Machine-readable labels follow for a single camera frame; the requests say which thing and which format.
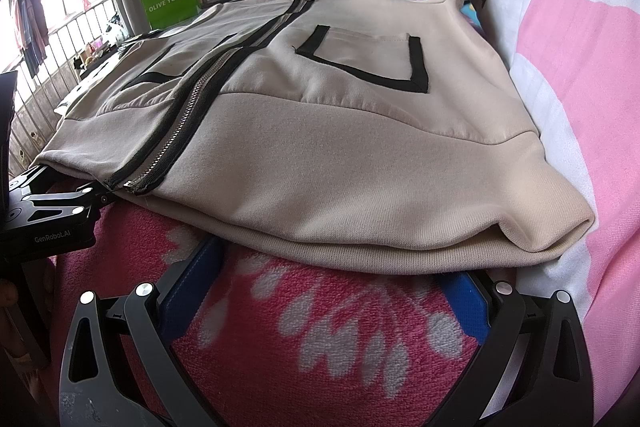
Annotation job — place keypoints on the beige zip hoodie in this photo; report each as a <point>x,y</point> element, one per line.
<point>325,157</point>

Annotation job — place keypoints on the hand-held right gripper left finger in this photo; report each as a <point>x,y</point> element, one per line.
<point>192,287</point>

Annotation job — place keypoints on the cartoon print quilt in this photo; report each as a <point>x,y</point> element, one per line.
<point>575,57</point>

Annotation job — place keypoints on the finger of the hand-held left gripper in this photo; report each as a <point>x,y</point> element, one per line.
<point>60,202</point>
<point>42,179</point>

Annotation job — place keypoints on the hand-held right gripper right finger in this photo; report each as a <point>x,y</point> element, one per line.
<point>470,307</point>

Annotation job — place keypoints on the hanging clothes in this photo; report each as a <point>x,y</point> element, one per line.
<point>30,27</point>

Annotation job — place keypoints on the pink floral fleece blanket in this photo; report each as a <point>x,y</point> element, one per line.
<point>300,332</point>

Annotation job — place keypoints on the metal window railing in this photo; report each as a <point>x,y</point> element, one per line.
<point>50,52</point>

